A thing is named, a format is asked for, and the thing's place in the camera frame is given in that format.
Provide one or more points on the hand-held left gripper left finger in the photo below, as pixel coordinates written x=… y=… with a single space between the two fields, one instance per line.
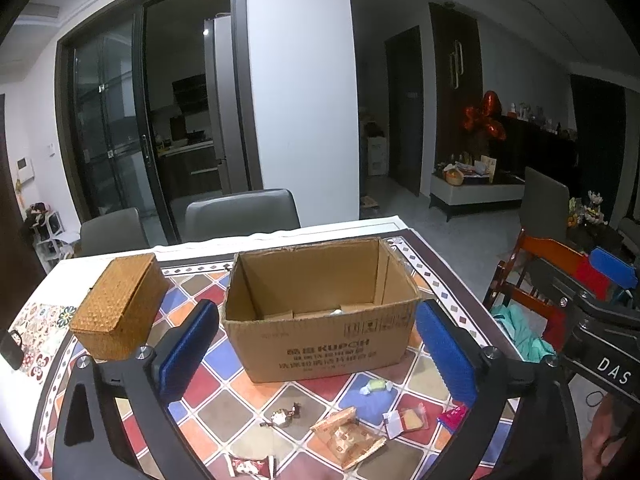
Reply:
x=187 y=355

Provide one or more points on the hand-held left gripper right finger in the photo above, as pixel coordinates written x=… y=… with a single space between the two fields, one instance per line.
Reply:
x=447 y=355

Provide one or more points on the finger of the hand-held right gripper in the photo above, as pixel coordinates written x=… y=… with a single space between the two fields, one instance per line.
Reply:
x=560 y=282
x=612 y=267

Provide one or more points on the pink snack packet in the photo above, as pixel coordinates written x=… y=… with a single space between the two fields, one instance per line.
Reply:
x=452 y=416

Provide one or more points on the clear packet with cake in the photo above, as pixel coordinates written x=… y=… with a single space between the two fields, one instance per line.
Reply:
x=407 y=419

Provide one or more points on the green white candy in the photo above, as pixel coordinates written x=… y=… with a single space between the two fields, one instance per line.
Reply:
x=376 y=387

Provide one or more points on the gold brown candy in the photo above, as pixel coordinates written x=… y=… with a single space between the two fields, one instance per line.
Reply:
x=282 y=416

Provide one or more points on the white snack packet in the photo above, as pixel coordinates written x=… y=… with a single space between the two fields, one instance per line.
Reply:
x=334 y=312

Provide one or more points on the red white candy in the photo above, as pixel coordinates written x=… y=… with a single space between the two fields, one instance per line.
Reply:
x=250 y=465

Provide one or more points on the cardboard box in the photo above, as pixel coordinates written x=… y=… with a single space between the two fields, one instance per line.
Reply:
x=320 y=350

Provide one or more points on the tan snack packet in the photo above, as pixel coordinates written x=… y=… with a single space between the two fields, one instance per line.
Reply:
x=347 y=440

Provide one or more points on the person's right hand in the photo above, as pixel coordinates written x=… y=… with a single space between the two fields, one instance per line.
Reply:
x=605 y=435

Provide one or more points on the red cloth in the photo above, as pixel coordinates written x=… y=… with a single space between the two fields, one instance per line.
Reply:
x=590 y=277

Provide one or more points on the wooden high chair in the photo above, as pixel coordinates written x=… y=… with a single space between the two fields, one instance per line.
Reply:
x=520 y=270

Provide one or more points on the teal cloth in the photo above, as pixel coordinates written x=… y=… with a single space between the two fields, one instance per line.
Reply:
x=522 y=332

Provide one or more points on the white figurine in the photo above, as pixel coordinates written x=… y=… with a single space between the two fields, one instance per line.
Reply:
x=595 y=207

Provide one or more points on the checkered colourful tablecloth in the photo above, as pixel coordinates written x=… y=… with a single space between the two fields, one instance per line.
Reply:
x=225 y=410

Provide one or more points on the grey dining chair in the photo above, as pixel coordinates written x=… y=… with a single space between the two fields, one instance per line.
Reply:
x=242 y=215
x=115 y=232
x=545 y=205

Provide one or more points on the woven rattan lidded box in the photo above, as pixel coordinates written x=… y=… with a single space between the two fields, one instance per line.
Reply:
x=115 y=305

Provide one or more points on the white low cabinet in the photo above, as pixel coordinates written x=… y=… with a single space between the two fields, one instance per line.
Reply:
x=475 y=192

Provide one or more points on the dark sideboard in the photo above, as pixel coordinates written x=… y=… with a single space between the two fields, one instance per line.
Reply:
x=535 y=155

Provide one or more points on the floral patterned mat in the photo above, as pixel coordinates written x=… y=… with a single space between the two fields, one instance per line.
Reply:
x=42 y=340

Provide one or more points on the fruit basket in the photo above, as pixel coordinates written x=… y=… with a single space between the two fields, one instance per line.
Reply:
x=454 y=175

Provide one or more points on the black mug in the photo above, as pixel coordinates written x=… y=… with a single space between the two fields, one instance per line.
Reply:
x=11 y=352

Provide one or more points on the red foil balloons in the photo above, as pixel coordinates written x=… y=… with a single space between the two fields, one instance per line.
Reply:
x=485 y=117

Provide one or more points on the white shoe rack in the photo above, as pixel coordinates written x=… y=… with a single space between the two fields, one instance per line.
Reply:
x=47 y=235

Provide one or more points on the tall dark wardrobe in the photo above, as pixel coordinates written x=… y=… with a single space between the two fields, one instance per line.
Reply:
x=455 y=100

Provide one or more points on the white carton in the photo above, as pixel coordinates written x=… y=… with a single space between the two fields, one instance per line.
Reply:
x=378 y=156

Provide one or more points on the dark room door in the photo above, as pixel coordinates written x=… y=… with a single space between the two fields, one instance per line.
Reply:
x=402 y=115

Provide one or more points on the dark framed sliding glass door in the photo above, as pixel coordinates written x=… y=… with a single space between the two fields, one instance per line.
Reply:
x=110 y=125

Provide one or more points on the white intercom panel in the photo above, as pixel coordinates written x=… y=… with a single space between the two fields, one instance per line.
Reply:
x=25 y=169

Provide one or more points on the silver refrigerator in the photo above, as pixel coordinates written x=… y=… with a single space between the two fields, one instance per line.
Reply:
x=225 y=110

